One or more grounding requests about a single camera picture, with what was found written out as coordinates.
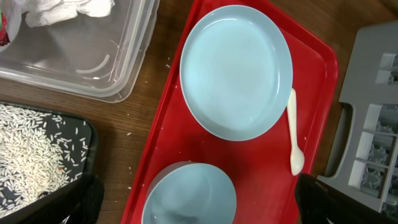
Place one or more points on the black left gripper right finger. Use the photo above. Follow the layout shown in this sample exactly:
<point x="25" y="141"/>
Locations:
<point x="319" y="203"/>

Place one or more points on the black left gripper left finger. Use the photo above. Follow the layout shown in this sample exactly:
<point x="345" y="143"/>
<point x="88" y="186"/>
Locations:
<point x="80" y="204"/>

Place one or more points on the white plastic spoon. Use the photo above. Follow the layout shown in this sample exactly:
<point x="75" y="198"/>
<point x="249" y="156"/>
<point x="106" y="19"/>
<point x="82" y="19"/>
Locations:
<point x="297" y="158"/>

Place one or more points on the small light blue bowl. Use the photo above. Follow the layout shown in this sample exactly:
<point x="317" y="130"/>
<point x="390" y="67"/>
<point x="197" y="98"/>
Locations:
<point x="190" y="192"/>

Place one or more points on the large light blue plate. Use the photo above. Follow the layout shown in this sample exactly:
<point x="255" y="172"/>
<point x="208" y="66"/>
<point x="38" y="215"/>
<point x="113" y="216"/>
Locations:
<point x="236" y="72"/>

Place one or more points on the red snack wrapper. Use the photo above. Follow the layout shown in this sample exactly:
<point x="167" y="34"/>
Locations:
<point x="4" y="38"/>

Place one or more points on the white napkin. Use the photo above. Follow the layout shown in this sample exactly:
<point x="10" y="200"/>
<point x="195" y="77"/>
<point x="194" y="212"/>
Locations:
<point x="47" y="12"/>

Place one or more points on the black food waste tray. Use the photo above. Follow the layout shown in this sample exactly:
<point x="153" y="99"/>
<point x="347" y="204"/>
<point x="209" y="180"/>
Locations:
<point x="74" y="146"/>

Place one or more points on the grey dishwasher rack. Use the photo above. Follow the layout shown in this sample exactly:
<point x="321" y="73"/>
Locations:
<point x="363" y="160"/>

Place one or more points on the clear plastic waste bin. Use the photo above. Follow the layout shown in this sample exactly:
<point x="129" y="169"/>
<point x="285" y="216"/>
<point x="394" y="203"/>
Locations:
<point x="94" y="57"/>

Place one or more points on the red serving tray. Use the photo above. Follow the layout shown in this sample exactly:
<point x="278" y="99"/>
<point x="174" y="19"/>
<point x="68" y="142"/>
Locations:
<point x="259" y="168"/>

